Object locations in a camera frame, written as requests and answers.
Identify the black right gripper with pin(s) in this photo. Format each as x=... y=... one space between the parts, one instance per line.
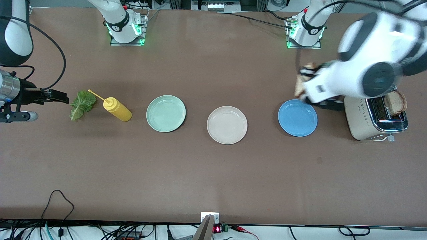
x=28 y=95

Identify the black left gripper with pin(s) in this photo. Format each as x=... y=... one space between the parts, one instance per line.
x=305 y=72

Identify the brown bread slice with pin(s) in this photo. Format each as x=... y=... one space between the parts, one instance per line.
x=397 y=103
x=300 y=88

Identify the green lettuce leaf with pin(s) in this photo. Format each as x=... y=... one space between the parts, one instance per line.
x=81 y=105

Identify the yellow squeeze bottle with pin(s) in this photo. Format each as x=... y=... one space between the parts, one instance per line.
x=117 y=110

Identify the blue plate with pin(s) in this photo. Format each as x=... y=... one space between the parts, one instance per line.
x=297 y=120

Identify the beige plate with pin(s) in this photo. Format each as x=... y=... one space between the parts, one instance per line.
x=227 y=125

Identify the pale green plate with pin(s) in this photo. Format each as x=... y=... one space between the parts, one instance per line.
x=166 y=113

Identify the cream chrome toaster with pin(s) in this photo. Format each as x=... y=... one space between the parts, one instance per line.
x=360 y=120

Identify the grey power strip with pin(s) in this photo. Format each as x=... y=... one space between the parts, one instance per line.
x=215 y=6

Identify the red digit display module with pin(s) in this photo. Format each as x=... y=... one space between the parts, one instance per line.
x=217 y=229

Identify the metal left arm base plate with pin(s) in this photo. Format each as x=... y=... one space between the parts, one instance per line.
x=305 y=47

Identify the aluminium frame profile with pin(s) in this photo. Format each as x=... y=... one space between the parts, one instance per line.
x=30 y=10

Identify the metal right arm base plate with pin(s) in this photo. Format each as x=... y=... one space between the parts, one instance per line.
x=145 y=26

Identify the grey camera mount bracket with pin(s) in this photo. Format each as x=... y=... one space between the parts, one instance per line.
x=205 y=228

